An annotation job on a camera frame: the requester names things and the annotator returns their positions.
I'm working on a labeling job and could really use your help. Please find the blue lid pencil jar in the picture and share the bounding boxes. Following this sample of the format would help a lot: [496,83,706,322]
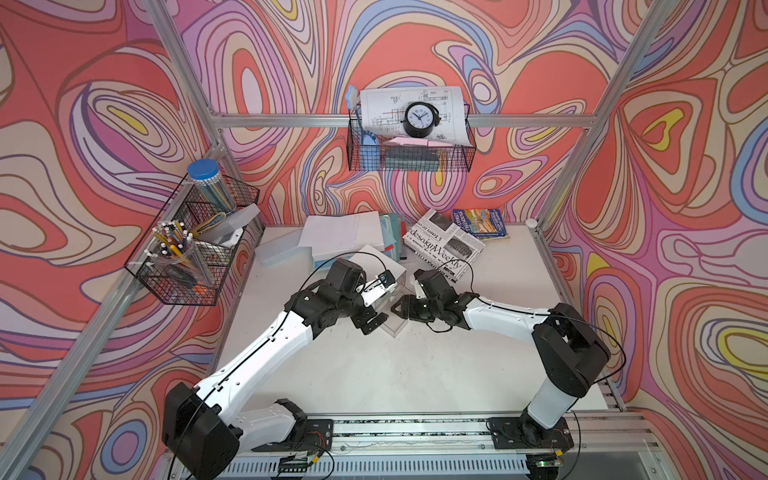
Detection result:
[187,159,237,214]

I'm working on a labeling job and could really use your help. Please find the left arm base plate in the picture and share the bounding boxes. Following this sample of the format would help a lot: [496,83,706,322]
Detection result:
[252,419,334,453]

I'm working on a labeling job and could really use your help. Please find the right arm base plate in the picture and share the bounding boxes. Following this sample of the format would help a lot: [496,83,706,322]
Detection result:
[486,414,574,452]

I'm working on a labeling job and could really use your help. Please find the black wire wall basket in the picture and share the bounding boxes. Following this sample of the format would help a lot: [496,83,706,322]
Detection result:
[346,102,476,173]

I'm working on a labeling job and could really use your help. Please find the black wire side basket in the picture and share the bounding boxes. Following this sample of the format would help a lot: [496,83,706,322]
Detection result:
[124,178,264,306]

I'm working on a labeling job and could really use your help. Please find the clear cup with pens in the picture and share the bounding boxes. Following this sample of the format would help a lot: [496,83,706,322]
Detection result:
[145,220,215,288]

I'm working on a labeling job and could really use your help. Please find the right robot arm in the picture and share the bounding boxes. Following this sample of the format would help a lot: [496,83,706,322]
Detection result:
[391,269,610,444]

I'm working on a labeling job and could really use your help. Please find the blue book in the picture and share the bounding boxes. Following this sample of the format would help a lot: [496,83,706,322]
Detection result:
[452,209,507,240]

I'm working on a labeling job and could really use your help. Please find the black round clock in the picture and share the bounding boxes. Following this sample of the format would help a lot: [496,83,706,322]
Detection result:
[402,101,441,139]

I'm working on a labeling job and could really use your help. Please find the white three-drawer box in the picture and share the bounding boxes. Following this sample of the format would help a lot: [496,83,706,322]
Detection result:
[350,245,407,338]

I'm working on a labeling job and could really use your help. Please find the translucent plastic box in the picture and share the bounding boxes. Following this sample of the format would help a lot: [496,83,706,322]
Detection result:
[255,230,313,267]

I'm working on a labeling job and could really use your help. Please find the white open notebook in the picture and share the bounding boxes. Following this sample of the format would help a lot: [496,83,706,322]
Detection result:
[298,211,385,261]

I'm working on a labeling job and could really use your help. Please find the folded newspaper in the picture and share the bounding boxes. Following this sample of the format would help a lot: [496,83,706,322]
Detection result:
[403,209,485,282]

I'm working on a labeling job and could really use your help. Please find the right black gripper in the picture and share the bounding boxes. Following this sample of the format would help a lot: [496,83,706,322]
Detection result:
[391,294,441,322]

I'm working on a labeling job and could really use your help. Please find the teal books stack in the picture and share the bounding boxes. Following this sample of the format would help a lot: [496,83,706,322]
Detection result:
[378,213,402,261]

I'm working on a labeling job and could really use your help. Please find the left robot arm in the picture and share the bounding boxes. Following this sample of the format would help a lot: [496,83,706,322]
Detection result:
[162,257,397,479]

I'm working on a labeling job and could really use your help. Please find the white drawing sheet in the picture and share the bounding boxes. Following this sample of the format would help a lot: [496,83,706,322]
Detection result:
[360,87,470,146]

